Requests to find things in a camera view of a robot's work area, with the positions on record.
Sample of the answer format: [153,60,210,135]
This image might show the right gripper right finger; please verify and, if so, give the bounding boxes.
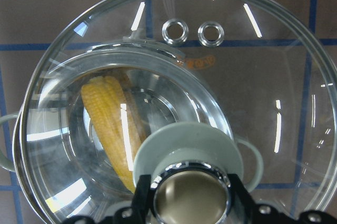
[227,174,336,223]

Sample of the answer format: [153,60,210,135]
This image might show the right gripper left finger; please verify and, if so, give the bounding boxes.
[62,174,153,224]

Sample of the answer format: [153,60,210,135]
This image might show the yellow corn cob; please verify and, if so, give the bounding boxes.
[81,76,146,192]

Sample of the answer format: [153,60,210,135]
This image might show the glass pot lid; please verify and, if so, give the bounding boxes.
[21,0,336,217]

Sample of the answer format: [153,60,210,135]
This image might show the pale green electric pot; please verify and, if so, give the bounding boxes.
[1,39,250,223]

